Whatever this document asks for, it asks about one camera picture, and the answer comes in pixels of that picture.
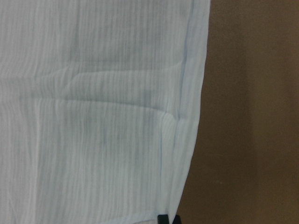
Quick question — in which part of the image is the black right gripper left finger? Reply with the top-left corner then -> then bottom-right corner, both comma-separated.
157,214 -> 169,224

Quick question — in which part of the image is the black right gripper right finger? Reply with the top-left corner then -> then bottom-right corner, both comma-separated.
172,215 -> 182,224

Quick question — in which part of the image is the light blue button-up shirt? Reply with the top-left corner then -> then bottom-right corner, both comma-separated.
0,0 -> 211,224

